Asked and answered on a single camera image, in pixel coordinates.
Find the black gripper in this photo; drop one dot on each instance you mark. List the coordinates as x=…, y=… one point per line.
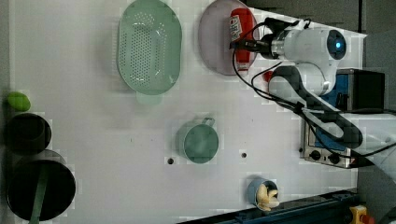
x=264, y=45

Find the dark red strawberry toy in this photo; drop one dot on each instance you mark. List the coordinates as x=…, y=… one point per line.
x=267, y=76

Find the yellow and red clamp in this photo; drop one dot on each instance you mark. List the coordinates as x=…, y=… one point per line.
x=360, y=216

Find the green oval colander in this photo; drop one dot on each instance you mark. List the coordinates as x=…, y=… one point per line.
x=149, y=49

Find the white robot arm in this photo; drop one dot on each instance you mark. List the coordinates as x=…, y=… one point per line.
x=309, y=58

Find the large black cylinder holder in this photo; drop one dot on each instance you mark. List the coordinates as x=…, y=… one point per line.
x=61, y=188

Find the small black cylinder holder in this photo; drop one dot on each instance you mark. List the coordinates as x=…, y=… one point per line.
x=27, y=134

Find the green mug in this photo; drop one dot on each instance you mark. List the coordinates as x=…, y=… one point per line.
x=197, y=141

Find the yellow banana toy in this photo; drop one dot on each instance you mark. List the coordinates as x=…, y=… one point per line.
x=266, y=198

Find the green round-capped object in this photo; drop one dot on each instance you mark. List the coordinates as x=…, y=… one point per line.
x=19, y=101

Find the green spatula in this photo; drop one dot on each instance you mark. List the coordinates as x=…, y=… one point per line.
x=40, y=193

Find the blue cup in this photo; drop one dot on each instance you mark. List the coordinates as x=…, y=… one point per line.
x=253, y=187

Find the red ketchup bottle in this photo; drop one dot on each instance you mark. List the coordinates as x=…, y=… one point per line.
x=241, y=23

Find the grey oval plate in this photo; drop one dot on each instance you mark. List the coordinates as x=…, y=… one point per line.
x=214, y=36

